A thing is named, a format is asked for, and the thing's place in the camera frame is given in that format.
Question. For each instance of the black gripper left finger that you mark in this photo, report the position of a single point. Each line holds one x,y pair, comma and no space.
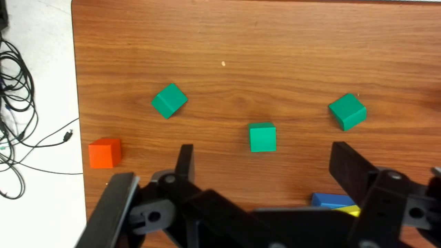
184,215

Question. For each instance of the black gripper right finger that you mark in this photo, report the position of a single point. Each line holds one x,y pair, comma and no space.
386,206

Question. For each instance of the green cube block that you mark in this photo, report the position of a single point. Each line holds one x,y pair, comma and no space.
262,137
348,111

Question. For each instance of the orange cube block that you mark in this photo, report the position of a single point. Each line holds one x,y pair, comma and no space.
105,153

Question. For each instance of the yellow rectangular block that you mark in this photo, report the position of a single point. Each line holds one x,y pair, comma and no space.
352,209

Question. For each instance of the blue rectangular block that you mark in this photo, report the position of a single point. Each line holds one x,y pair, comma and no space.
331,199

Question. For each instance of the green wedge block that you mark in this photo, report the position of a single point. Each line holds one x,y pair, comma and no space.
169,99

